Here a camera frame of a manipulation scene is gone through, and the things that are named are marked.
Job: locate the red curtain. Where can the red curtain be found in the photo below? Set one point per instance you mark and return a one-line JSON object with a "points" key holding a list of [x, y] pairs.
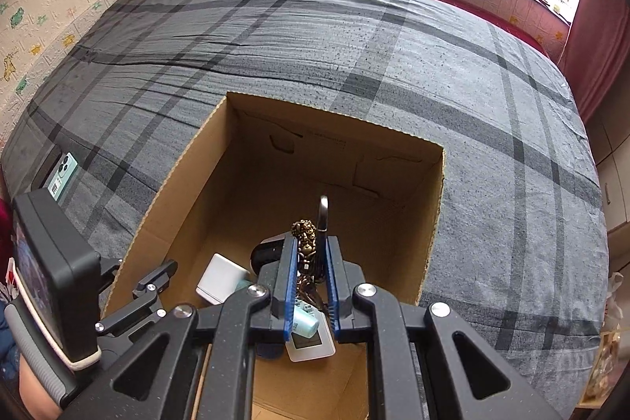
{"points": [[595, 51]]}

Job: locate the grey plaid bed sheet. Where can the grey plaid bed sheet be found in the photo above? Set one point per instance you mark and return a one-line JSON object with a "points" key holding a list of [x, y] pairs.
{"points": [[520, 251]]}

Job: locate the white air conditioner remote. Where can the white air conditioner remote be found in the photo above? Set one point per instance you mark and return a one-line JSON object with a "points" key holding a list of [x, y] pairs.
{"points": [[310, 341]]}

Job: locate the brass keychain with carabiner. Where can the brass keychain with carabiner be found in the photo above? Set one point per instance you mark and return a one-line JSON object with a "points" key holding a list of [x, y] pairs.
{"points": [[311, 248]]}

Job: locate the white charger plug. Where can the white charger plug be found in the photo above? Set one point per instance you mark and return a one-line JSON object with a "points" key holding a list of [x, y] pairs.
{"points": [[221, 278]]}

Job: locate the person's left hand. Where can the person's left hand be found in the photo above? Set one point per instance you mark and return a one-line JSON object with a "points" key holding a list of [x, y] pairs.
{"points": [[34, 396]]}

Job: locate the mint green small bottle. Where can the mint green small bottle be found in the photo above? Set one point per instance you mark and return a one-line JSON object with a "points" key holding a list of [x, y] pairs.
{"points": [[261, 319]]}

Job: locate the brown cardboard box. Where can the brown cardboard box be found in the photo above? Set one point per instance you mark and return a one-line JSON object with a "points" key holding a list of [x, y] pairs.
{"points": [[255, 167]]}

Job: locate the black action camera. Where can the black action camera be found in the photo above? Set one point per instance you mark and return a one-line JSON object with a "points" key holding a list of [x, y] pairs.
{"points": [[61, 275]]}

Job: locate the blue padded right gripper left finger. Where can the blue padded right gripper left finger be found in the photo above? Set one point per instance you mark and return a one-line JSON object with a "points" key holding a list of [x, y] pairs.
{"points": [[285, 288]]}

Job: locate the white plastic bag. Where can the white plastic bag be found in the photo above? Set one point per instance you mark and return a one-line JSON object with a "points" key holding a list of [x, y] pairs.
{"points": [[613, 314]]}

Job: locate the black tape roll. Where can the black tape roll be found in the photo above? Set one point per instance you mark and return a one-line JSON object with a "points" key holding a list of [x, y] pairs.
{"points": [[267, 251]]}

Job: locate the wooden shelf with items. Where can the wooden shelf with items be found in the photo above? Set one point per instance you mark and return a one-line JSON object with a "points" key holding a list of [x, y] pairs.
{"points": [[611, 359]]}

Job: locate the mint green smartphone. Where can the mint green smartphone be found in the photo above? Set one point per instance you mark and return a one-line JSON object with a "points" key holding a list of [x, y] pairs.
{"points": [[61, 175]]}

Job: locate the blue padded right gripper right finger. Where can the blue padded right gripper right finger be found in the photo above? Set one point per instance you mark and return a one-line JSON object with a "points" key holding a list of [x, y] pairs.
{"points": [[347, 322]]}

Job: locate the beige wardrobe cabinet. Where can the beige wardrobe cabinet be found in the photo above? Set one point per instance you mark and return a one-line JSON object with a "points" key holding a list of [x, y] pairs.
{"points": [[608, 133]]}

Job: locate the black phone on bed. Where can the black phone on bed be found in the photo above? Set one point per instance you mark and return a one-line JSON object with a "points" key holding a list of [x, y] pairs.
{"points": [[47, 167]]}

